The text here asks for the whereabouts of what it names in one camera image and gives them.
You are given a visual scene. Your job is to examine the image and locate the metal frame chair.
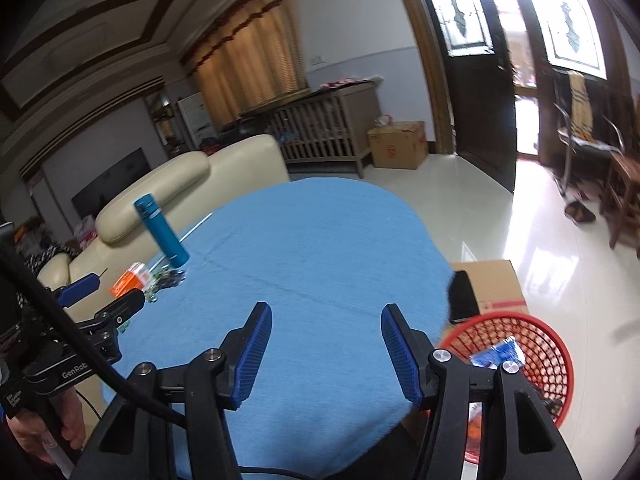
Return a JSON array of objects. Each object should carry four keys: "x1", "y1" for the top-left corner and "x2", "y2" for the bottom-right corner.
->
[{"x1": 552, "y1": 67, "x2": 626, "y2": 196}]

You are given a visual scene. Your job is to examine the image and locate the black cable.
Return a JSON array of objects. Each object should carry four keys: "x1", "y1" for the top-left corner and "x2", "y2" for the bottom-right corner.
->
[{"x1": 0, "y1": 247, "x2": 211, "y2": 441}]

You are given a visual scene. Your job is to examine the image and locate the dark door with glass pane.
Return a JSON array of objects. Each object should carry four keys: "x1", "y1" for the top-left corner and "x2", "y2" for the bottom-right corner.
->
[{"x1": 415, "y1": 0, "x2": 518, "y2": 193}]

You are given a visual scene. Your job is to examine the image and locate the orange white box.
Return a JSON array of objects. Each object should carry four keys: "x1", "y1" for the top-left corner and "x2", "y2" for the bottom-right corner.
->
[{"x1": 109, "y1": 261, "x2": 153, "y2": 297}]

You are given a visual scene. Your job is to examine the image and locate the tan curtain with red trim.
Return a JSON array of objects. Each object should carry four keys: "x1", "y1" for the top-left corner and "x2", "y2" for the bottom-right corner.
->
[{"x1": 181, "y1": 0, "x2": 308, "y2": 131}]

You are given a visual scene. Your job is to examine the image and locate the pair of brown shoes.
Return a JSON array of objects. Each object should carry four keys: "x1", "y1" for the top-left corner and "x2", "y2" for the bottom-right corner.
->
[{"x1": 564, "y1": 201, "x2": 597, "y2": 223}]

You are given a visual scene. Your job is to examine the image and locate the flat cardboard box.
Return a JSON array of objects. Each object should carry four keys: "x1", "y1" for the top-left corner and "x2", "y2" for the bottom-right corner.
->
[{"x1": 447, "y1": 259, "x2": 530, "y2": 323}]

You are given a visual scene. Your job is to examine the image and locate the cream leather sofa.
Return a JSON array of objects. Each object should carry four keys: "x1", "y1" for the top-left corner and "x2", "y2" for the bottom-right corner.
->
[{"x1": 37, "y1": 134, "x2": 291, "y2": 411}]

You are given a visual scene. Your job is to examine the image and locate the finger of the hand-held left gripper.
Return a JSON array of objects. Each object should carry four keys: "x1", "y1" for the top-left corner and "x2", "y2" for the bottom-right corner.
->
[
  {"x1": 44, "y1": 272, "x2": 101, "y2": 306},
  {"x1": 75, "y1": 289, "x2": 147, "y2": 336}
]

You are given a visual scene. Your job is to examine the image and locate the black television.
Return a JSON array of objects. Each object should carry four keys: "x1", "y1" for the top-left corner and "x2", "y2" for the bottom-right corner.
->
[{"x1": 71, "y1": 147, "x2": 153, "y2": 220}]

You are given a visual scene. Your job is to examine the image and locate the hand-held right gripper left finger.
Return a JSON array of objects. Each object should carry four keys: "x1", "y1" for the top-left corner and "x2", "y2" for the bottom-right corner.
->
[{"x1": 72, "y1": 301, "x2": 273, "y2": 480}]

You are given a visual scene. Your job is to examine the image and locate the white standing air conditioner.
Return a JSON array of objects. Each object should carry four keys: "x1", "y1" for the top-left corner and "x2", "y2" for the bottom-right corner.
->
[{"x1": 176, "y1": 92, "x2": 217, "y2": 151}]

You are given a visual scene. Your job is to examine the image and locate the wooden chair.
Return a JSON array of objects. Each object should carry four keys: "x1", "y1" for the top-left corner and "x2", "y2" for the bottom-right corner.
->
[{"x1": 600, "y1": 150, "x2": 640, "y2": 251}]

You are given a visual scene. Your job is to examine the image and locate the person's left hand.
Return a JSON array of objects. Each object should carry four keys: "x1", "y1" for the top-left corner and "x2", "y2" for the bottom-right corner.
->
[{"x1": 7, "y1": 387, "x2": 87, "y2": 468}]

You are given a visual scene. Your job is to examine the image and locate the clutter of packages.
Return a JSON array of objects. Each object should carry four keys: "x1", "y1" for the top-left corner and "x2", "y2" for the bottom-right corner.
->
[{"x1": 74, "y1": 215, "x2": 99, "y2": 249}]

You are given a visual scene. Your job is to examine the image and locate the teal thermos bottle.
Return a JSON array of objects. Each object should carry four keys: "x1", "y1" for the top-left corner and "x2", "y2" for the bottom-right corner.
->
[{"x1": 133, "y1": 193, "x2": 191, "y2": 268}]

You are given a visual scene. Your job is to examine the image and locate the thin white rod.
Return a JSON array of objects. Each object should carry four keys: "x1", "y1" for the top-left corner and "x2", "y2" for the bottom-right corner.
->
[{"x1": 180, "y1": 214, "x2": 215, "y2": 241}]

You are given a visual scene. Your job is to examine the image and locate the black floral garment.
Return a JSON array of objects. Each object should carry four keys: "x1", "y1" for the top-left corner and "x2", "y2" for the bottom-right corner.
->
[{"x1": 22, "y1": 240, "x2": 76, "y2": 273}]

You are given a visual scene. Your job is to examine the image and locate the grey wooden crib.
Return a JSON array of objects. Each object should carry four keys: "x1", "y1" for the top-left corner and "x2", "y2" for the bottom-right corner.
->
[{"x1": 240, "y1": 81, "x2": 381, "y2": 178}]

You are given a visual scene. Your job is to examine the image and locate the pink cloths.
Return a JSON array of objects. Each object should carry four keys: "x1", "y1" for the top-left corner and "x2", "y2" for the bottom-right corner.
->
[{"x1": 322, "y1": 76, "x2": 383, "y2": 90}]

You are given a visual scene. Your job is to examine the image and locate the brown cardboard box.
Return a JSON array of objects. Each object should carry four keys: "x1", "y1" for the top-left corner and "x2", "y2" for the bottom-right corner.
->
[{"x1": 366, "y1": 120, "x2": 429, "y2": 170}]

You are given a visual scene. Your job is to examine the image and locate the black phone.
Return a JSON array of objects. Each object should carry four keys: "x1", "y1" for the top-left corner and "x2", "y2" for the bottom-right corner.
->
[{"x1": 447, "y1": 270, "x2": 480, "y2": 325}]

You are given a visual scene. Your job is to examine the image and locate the red plastic mesh basket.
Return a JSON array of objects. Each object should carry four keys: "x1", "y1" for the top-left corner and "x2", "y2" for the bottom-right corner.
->
[{"x1": 437, "y1": 310, "x2": 575, "y2": 466}]

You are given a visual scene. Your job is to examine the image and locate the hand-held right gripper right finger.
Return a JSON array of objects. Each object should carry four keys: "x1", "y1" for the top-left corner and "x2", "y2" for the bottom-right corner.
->
[{"x1": 380, "y1": 303, "x2": 583, "y2": 480}]

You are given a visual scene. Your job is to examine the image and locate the large blue packet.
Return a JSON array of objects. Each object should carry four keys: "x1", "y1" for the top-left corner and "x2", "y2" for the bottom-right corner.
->
[{"x1": 469, "y1": 336, "x2": 523, "y2": 368}]

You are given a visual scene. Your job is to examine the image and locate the blue tablecloth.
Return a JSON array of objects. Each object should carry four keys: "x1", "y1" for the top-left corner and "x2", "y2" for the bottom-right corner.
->
[{"x1": 97, "y1": 177, "x2": 456, "y2": 480}]

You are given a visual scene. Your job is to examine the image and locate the wooden display cabinet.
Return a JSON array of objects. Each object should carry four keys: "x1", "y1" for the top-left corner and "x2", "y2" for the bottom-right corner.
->
[{"x1": 145, "y1": 87, "x2": 183, "y2": 153}]

